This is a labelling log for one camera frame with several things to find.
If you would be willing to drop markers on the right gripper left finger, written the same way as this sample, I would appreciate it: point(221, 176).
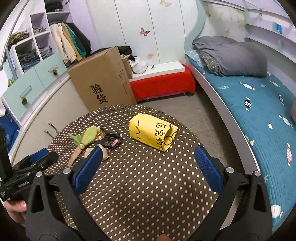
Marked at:
point(44, 218)

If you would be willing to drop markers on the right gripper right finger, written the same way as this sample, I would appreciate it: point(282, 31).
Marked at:
point(252, 220)

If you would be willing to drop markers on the left hand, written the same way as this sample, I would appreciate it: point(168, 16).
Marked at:
point(15, 210)

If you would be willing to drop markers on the right hand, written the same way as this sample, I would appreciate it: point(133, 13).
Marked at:
point(163, 238)

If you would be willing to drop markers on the blue storage box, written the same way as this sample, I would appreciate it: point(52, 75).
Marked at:
point(11, 129)

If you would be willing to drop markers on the curved white low cabinet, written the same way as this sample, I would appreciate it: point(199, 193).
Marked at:
point(57, 107)

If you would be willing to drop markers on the teal drawer cabinet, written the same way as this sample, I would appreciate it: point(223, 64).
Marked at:
point(26, 89)

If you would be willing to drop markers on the green leaf wrapper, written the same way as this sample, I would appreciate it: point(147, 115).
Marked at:
point(82, 141)

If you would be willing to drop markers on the brown polka dot tablecloth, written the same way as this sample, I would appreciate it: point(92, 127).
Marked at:
point(140, 193)

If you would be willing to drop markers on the black snack wrapper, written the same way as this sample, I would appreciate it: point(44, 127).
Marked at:
point(109, 140)

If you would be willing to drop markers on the teal bed mattress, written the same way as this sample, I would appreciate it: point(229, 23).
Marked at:
point(256, 112)

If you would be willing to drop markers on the yellow paper bag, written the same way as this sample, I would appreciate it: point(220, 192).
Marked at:
point(152, 131)

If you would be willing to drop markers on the large cardboard box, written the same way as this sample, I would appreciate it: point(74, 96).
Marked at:
point(101, 80)

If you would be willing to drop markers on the white cubby shelf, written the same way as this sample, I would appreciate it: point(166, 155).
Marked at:
point(35, 20)

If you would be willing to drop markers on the hanging jackets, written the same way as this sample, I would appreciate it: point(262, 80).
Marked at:
point(71, 43)

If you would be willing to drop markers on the grey metal handrail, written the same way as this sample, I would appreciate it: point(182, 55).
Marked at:
point(7, 30)

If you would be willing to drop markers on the red storage bench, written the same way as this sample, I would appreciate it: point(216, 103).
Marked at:
point(163, 80)

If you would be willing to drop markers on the white plastic bag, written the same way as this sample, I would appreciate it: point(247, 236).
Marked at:
point(138, 65)

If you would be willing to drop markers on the grey folded quilt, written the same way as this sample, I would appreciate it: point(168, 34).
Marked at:
point(227, 57)

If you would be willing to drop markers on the blue box on shelf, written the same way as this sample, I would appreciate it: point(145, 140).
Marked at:
point(278, 28)

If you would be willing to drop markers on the white wardrobe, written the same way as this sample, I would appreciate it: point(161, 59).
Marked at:
point(155, 30)

